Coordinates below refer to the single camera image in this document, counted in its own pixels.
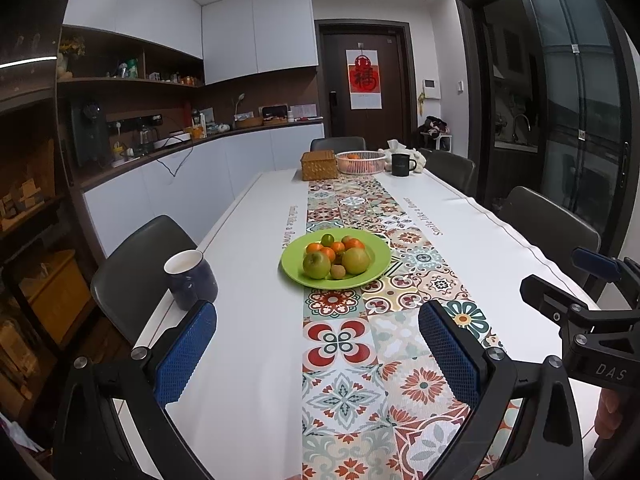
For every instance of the green apple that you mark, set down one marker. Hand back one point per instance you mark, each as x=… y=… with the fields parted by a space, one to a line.
x=316 y=265

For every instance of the white desk lamp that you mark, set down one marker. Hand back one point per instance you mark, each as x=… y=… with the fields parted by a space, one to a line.
x=240 y=97

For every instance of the white bottle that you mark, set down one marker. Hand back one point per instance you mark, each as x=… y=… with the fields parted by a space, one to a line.
x=202 y=122

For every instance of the small tangerine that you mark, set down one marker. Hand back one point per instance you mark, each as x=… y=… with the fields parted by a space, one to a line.
x=354 y=243
x=314 y=248
x=327 y=253
x=338 y=246

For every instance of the person's right hand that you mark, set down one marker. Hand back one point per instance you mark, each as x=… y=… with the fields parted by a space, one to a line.
x=607 y=412

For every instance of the black mug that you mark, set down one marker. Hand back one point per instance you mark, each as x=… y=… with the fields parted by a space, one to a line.
x=401 y=166

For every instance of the green plate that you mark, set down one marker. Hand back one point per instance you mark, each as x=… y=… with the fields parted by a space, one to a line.
x=376 y=260

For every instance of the kitchen faucet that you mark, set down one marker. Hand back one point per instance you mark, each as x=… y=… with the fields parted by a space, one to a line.
x=520 y=122

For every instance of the beige teddy bear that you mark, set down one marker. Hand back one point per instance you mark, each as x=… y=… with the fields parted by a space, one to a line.
x=63 y=67

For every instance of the yellow-green apple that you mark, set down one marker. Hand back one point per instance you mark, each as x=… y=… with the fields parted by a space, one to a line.
x=356 y=261

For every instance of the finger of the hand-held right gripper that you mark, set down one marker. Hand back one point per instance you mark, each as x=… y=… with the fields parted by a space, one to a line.
x=595 y=261
x=550 y=297

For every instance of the wicker tray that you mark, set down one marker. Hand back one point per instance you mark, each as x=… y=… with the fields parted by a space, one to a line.
x=249 y=123

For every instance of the dark brown door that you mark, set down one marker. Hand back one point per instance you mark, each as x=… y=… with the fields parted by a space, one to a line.
x=335 y=60

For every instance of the yellow flowers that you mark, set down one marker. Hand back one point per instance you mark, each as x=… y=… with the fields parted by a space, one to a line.
x=72 y=47

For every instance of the grey chair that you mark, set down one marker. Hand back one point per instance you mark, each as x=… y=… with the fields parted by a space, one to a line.
x=545 y=225
x=140 y=260
x=450 y=167
x=337 y=143

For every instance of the white intercom panel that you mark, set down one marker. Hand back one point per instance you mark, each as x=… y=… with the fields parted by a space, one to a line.
x=432 y=89

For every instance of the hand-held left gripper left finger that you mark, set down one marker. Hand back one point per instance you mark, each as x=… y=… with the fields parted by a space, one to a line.
x=185 y=355

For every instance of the small green lime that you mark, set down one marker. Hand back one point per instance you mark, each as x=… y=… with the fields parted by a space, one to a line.
x=327 y=238

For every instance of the brown kiwi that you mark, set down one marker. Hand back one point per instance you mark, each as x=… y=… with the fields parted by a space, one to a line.
x=337 y=272

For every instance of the patterned table runner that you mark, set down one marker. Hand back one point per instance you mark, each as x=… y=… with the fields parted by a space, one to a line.
x=350 y=210

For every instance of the white plush tissue holder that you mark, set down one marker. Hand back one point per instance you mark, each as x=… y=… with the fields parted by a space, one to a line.
x=419 y=157

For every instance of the wooden shelf rack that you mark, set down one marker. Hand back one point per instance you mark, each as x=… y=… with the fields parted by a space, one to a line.
x=35 y=210

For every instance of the sliding glass door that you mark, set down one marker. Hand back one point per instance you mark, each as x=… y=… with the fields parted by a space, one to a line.
x=580 y=110

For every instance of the dark pink bag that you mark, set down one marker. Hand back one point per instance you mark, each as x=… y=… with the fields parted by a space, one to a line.
x=435 y=126

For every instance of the dark blue mug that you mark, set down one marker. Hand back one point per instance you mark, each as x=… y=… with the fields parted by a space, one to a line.
x=190 y=280

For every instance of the yellow bag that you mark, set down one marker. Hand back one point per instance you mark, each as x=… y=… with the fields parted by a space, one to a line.
x=198 y=132

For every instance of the yellow hanging ornament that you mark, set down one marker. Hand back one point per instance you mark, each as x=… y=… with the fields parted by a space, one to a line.
x=422 y=105

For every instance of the white lower cabinets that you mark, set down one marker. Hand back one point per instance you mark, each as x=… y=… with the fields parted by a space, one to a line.
x=240 y=160

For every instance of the black box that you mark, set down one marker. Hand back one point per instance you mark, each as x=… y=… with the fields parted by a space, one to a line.
x=274 y=114

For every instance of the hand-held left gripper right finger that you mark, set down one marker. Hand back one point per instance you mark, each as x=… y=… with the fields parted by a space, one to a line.
x=447 y=350

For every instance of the white power strip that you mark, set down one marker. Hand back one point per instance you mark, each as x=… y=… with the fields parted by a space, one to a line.
x=170 y=143

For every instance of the red wall calendar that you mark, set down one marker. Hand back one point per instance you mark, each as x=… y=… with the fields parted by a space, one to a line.
x=364 y=80

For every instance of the white upper cabinets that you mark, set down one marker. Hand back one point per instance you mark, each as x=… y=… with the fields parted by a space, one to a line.
x=250 y=30

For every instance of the glass kettle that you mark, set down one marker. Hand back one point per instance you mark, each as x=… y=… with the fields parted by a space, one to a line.
x=145 y=140

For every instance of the white cabinets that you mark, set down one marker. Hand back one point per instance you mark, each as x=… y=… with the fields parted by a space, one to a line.
x=240 y=160
x=250 y=30

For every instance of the wicker box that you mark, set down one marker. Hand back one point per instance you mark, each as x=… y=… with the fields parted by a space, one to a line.
x=318 y=166

